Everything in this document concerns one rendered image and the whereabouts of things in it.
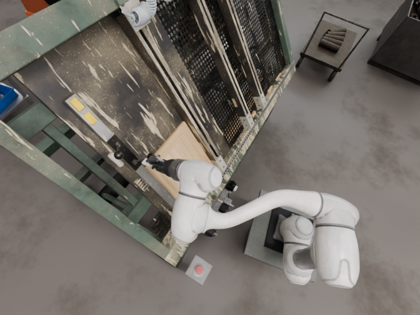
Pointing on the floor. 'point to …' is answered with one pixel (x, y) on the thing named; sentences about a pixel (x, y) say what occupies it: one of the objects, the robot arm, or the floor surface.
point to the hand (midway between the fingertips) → (148, 162)
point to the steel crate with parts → (400, 44)
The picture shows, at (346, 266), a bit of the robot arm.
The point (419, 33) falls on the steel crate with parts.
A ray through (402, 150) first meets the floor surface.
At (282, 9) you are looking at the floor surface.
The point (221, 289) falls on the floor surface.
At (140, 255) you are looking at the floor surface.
